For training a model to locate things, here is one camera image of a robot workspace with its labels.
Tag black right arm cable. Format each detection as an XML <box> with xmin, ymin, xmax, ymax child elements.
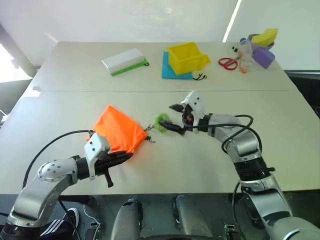
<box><xmin>186</xmin><ymin>114</ymin><xmax>254</xmax><ymax>153</ymax></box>

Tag white rectangular box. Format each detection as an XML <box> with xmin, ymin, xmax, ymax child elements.
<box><xmin>101</xmin><ymin>48</ymin><xmax>146</xmax><ymax>75</ymax></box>

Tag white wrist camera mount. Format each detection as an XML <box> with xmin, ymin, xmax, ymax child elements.
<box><xmin>180</xmin><ymin>90</ymin><xmax>207</xmax><ymax>126</ymax></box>
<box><xmin>83</xmin><ymin>133</ymin><xmax>111</xmax><ymax>181</ymax></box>

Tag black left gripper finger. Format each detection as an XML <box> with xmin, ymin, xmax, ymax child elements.
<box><xmin>115</xmin><ymin>151</ymin><xmax>134</xmax><ymax>163</ymax></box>
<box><xmin>104</xmin><ymin>169</ymin><xmax>115</xmax><ymax>188</ymax></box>

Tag dark side table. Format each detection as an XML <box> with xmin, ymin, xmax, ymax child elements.
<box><xmin>284</xmin><ymin>69</ymin><xmax>320</xmax><ymax>192</ymax></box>

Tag clear bottle with blue cap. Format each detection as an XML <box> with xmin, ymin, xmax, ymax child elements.
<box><xmin>238</xmin><ymin>37</ymin><xmax>256</xmax><ymax>69</ymax></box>

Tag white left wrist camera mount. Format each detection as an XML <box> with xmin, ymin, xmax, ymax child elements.
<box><xmin>83</xmin><ymin>133</ymin><xmax>111</xmax><ymax>181</ymax></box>

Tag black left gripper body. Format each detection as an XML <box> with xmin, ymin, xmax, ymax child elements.
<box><xmin>94</xmin><ymin>150</ymin><xmax>120</xmax><ymax>176</ymax></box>

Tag blue cloth pad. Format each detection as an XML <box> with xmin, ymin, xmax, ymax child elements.
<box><xmin>161</xmin><ymin>51</ymin><xmax>209</xmax><ymax>82</ymax></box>

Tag green fuzzy ring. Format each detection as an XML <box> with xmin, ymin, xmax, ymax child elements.
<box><xmin>152</xmin><ymin>112</ymin><xmax>174</xmax><ymax>135</ymax></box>

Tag thin white cable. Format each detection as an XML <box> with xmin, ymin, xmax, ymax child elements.
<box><xmin>83</xmin><ymin>201</ymin><xmax>99</xmax><ymax>226</ymax></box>

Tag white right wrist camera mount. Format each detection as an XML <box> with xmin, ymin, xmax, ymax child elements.
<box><xmin>180</xmin><ymin>90</ymin><xmax>207</xmax><ymax>126</ymax></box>

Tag yellow plastic bin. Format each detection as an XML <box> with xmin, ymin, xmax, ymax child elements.
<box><xmin>166</xmin><ymin>41</ymin><xmax>212</xmax><ymax>76</ymax></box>

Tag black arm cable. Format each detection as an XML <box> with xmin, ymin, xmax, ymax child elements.
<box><xmin>186</xmin><ymin>114</ymin><xmax>254</xmax><ymax>153</ymax></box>
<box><xmin>23</xmin><ymin>129</ymin><xmax>95</xmax><ymax>188</ymax></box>

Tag green flat pouch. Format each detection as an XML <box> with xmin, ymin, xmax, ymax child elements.
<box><xmin>109</xmin><ymin>57</ymin><xmax>150</xmax><ymax>77</ymax></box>

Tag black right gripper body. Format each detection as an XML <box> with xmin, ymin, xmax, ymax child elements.
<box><xmin>182</xmin><ymin>104</ymin><xmax>200</xmax><ymax>133</ymax></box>

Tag purple plastic box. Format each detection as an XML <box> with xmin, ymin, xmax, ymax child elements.
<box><xmin>251</xmin><ymin>47</ymin><xmax>276</xmax><ymax>69</ymax></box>

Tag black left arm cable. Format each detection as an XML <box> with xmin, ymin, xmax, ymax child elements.
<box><xmin>23</xmin><ymin>129</ymin><xmax>95</xmax><ymax>188</ymax></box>

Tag purple bowl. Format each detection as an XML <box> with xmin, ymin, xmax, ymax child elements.
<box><xmin>247</xmin><ymin>33</ymin><xmax>276</xmax><ymax>51</ymax></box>

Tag red-handled scissors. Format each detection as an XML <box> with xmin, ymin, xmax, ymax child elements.
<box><xmin>218</xmin><ymin>56</ymin><xmax>241</xmax><ymax>71</ymax></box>

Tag orange drawstring pouch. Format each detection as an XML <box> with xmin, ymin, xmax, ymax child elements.
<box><xmin>85</xmin><ymin>104</ymin><xmax>156</xmax><ymax>156</ymax></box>

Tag dark rounded robot leg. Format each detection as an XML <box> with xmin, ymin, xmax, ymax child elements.
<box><xmin>172</xmin><ymin>194</ymin><xmax>214</xmax><ymax>240</ymax></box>
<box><xmin>111</xmin><ymin>198</ymin><xmax>144</xmax><ymax>240</ymax></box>

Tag black shoe with white stripes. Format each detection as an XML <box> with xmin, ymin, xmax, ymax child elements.
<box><xmin>39</xmin><ymin>206</ymin><xmax>81</xmax><ymax>237</ymax></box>

